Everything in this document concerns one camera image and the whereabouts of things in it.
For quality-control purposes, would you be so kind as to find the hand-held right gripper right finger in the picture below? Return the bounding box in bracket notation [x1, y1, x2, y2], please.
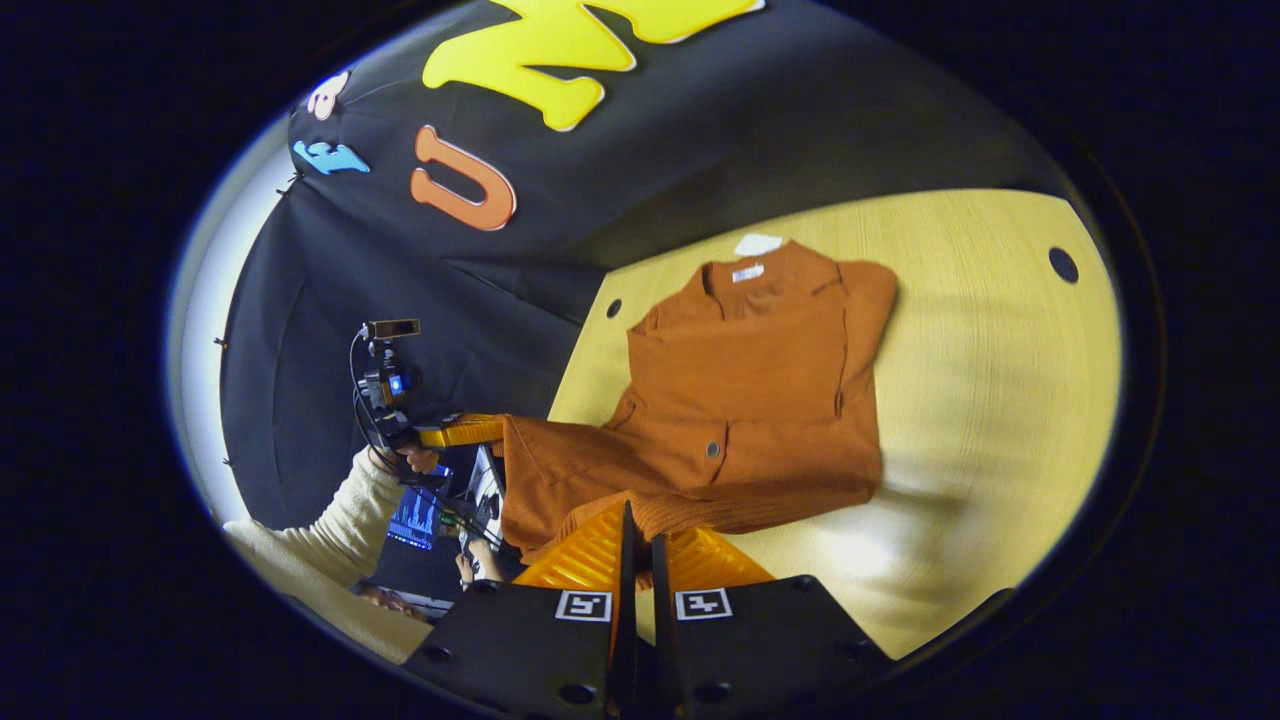
[648, 528, 893, 720]

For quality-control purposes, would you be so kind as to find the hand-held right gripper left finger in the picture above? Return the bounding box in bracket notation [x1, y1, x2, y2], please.
[402, 498, 638, 720]

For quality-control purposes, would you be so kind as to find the rust orange knit cardigan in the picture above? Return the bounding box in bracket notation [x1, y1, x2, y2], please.
[497, 237, 901, 566]

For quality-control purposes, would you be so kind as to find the white desk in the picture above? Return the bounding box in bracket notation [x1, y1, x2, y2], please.
[462, 445, 508, 553]

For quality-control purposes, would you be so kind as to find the computer monitor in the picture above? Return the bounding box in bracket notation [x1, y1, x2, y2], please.
[386, 463, 453, 553]

